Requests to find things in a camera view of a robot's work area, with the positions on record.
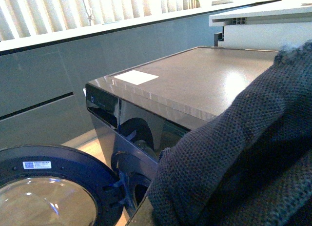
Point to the grey front-load washing machine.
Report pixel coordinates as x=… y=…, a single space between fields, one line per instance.
x=134 y=123

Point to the beige pleated curtain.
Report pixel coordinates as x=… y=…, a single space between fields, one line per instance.
x=25 y=18

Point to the white sticker on washer top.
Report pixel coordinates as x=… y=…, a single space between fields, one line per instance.
x=135 y=77

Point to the dark navy knitted garment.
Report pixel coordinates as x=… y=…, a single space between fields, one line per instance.
x=252 y=164

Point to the grey blue cabinet with countertop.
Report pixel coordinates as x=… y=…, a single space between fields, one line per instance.
x=41 y=81

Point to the white kitchen island counter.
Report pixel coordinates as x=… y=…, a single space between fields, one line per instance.
x=266 y=27

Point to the round glass washer door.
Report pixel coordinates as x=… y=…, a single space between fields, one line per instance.
x=79 y=189

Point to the white label on door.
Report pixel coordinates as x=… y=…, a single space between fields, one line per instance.
x=29 y=165

